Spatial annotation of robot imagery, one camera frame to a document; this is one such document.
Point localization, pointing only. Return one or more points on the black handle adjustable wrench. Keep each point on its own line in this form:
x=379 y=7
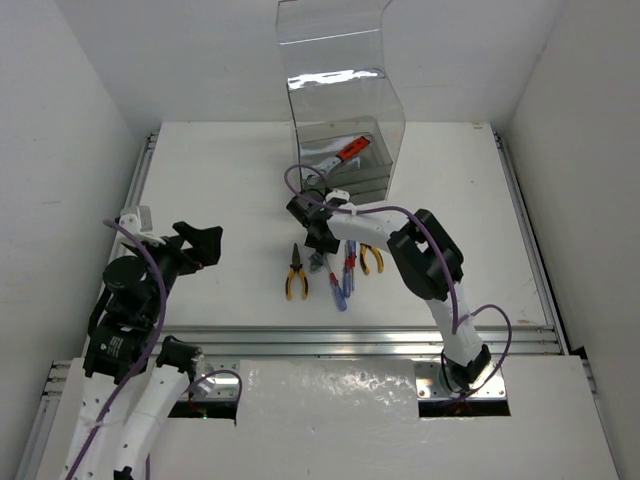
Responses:
x=316 y=262

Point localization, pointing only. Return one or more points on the red handle adjustable wrench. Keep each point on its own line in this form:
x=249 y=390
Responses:
x=312 y=174

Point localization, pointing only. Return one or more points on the clear acrylic box cover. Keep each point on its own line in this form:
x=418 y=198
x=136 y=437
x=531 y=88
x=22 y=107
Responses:
x=332 y=55

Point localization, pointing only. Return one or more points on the yellow long-nose pliers left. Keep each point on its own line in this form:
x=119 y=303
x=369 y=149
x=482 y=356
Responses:
x=296 y=271

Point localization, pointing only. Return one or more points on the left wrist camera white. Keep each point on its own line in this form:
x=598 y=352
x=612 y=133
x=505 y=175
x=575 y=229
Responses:
x=137 y=221

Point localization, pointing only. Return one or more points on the smoky top tray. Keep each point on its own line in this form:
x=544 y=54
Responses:
x=318 y=141

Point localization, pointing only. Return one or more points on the aluminium frame rail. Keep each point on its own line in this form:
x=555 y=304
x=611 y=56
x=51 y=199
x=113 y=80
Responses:
x=235 y=315

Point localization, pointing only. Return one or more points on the red blue small screwdriver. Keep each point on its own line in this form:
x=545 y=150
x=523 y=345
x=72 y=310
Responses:
x=347 y=275

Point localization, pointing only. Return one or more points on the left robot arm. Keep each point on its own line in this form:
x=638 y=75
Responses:
x=131 y=375

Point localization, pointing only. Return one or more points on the smoky middle tray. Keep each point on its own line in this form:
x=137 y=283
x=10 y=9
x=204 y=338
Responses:
x=379 y=183

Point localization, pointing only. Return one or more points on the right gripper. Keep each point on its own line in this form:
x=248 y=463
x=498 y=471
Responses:
x=331 y=246

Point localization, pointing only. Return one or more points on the red clear screwdriver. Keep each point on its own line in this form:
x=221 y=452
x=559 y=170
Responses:
x=335 y=287

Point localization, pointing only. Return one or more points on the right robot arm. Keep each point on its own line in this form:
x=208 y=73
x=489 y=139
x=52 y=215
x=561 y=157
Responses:
x=427 y=259

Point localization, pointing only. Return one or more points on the smoky tray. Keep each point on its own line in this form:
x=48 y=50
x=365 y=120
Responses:
x=318 y=141
x=360 y=197
x=379 y=183

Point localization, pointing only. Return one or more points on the smoky bottom tray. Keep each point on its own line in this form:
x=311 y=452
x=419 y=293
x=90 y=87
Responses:
x=360 y=197

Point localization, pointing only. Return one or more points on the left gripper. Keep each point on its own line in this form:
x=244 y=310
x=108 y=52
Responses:
x=183 y=251

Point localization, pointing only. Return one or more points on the blue handle screwdriver long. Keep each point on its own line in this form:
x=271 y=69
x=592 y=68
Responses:
x=352 y=245

